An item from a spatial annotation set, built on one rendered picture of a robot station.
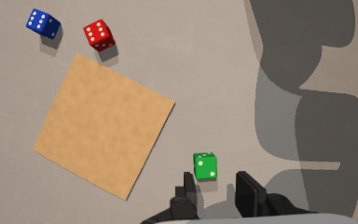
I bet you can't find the green die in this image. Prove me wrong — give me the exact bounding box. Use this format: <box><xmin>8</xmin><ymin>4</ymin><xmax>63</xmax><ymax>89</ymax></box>
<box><xmin>193</xmin><ymin>152</ymin><xmax>217</xmax><ymax>179</ymax></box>

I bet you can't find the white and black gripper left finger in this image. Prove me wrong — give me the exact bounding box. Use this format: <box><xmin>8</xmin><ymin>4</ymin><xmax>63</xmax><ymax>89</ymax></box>
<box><xmin>140</xmin><ymin>172</ymin><xmax>200</xmax><ymax>224</ymax></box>

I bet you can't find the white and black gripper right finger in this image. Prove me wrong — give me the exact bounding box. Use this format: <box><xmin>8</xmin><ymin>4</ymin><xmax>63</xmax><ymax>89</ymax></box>
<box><xmin>235</xmin><ymin>171</ymin><xmax>320</xmax><ymax>217</ymax></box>

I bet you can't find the red die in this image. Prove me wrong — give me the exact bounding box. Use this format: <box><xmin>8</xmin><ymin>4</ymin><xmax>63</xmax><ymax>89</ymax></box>
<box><xmin>84</xmin><ymin>20</ymin><xmax>116</xmax><ymax>52</ymax></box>

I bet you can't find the tan square mat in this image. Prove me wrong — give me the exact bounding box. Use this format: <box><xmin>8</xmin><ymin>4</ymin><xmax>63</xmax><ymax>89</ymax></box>
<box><xmin>34</xmin><ymin>53</ymin><xmax>174</xmax><ymax>200</ymax></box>

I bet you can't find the blue die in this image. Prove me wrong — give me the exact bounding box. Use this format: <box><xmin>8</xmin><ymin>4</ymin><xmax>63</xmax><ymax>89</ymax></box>
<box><xmin>26</xmin><ymin>8</ymin><xmax>61</xmax><ymax>39</ymax></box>

